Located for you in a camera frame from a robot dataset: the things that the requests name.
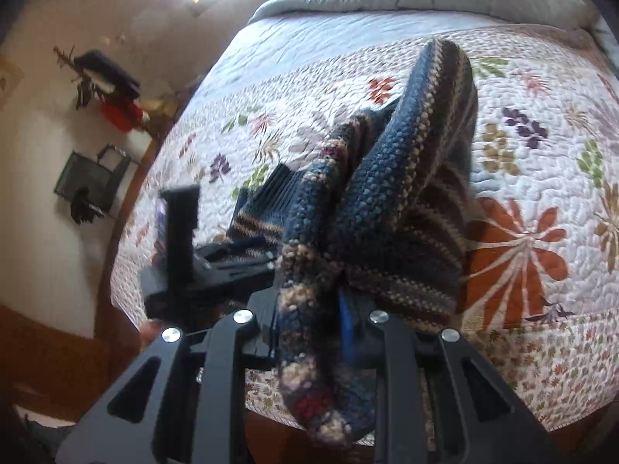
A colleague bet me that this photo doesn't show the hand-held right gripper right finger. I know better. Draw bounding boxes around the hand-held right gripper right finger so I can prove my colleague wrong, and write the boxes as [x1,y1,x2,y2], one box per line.
[337,286,564,464]

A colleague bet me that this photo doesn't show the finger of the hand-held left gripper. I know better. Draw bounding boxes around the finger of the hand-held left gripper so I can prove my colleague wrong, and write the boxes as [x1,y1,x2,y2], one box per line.
[193,243,280,300]

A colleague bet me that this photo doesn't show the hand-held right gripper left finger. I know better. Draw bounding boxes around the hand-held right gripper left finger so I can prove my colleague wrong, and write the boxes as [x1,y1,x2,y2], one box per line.
[55,290,282,464]

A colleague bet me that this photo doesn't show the striped knit sweater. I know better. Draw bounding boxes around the striped knit sweater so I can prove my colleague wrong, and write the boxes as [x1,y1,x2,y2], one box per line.
[227,38,479,450]

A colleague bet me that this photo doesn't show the red bag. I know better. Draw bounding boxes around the red bag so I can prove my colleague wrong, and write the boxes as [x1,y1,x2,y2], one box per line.
[99,96,152,134]

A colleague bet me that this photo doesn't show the black bag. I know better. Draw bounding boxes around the black bag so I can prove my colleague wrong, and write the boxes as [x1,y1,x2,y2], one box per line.
[74,49,142,101]

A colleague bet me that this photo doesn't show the floral quilted bedspread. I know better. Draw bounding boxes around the floral quilted bedspread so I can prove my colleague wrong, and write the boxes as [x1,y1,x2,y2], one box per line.
[110,10,619,433]

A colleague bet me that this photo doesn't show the wooden coat rack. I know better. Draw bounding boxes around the wooden coat rack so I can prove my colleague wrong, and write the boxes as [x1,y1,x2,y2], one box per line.
[52,44,100,112]

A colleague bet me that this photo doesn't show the wooden bed frame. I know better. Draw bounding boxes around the wooden bed frame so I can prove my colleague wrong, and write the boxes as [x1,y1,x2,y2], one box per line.
[94,130,168,344]

